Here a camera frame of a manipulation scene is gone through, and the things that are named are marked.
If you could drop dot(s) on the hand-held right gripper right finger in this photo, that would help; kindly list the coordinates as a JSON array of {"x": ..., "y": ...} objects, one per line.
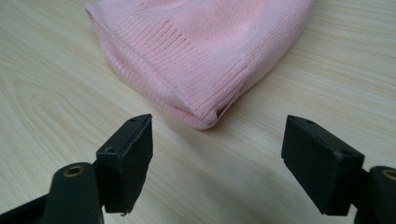
[{"x": 320, "y": 174}]

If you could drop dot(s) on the pink knitted hat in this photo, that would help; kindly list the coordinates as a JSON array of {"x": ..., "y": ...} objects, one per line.
[{"x": 199, "y": 56}]

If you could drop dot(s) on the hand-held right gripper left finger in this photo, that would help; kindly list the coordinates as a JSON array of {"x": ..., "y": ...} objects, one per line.
[{"x": 124, "y": 165}]

